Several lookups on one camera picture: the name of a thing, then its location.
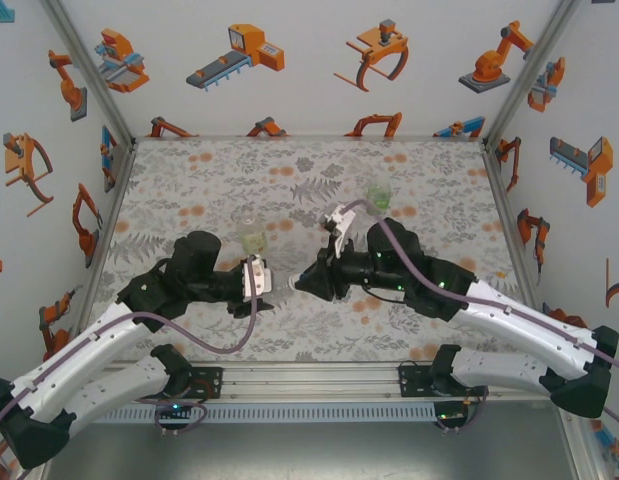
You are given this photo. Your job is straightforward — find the thin aluminium table edge rail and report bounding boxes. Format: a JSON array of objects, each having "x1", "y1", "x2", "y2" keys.
[{"x1": 133, "y1": 133, "x2": 486, "y2": 143}]

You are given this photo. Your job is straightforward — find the clear bottle pale green label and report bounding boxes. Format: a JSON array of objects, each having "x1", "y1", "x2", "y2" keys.
[{"x1": 234, "y1": 209, "x2": 271, "y2": 264}]

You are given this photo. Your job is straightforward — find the slanted aluminium frame post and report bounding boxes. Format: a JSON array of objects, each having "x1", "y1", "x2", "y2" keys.
[
  {"x1": 38, "y1": 0, "x2": 139, "y2": 149},
  {"x1": 481, "y1": 0, "x2": 586, "y2": 149}
]

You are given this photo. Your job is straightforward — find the short aluminium frame post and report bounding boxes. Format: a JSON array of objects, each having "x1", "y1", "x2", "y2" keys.
[{"x1": 556, "y1": 399, "x2": 609, "y2": 480}]

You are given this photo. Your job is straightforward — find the floral patterned table mat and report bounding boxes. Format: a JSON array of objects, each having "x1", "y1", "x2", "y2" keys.
[{"x1": 86, "y1": 138, "x2": 546, "y2": 364}]

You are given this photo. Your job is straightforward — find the looped purple cable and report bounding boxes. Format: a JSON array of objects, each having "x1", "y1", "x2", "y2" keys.
[
  {"x1": 433, "y1": 384, "x2": 492, "y2": 436},
  {"x1": 136, "y1": 397, "x2": 211, "y2": 437}
]

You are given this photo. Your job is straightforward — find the clear bottle bright green label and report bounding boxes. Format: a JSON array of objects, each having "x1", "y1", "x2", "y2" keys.
[{"x1": 365, "y1": 177, "x2": 394, "y2": 220}]

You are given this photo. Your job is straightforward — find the slotted grey cable duct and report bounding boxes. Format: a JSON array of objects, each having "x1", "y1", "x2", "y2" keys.
[{"x1": 108, "y1": 402, "x2": 438, "y2": 425}]

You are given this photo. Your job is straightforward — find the aluminium table side rail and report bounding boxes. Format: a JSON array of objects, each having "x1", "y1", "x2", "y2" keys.
[
  {"x1": 481, "y1": 139, "x2": 560, "y2": 364},
  {"x1": 68, "y1": 139, "x2": 140, "y2": 369}
]

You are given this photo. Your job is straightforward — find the long aluminium base rail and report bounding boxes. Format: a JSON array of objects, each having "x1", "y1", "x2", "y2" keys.
[{"x1": 43, "y1": 360, "x2": 583, "y2": 402}]

